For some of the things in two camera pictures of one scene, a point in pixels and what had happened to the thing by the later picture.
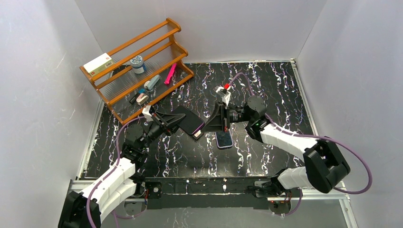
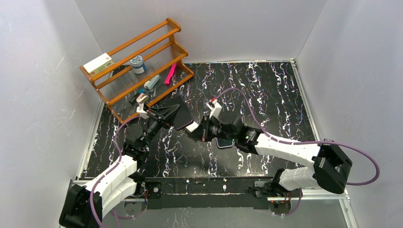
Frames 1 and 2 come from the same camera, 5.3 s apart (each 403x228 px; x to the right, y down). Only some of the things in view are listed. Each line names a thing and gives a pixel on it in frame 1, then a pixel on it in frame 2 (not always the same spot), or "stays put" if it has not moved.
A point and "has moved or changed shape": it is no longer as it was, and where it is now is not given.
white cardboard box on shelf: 99,64 stays put
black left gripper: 165,122 → 157,115
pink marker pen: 170,73 stays put
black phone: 191,123 has moved or changed shape
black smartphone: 224,138 stays put
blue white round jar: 137,64 stays put
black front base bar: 204,193 stays put
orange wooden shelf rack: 146,69 stays put
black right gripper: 225,118 → 205,132
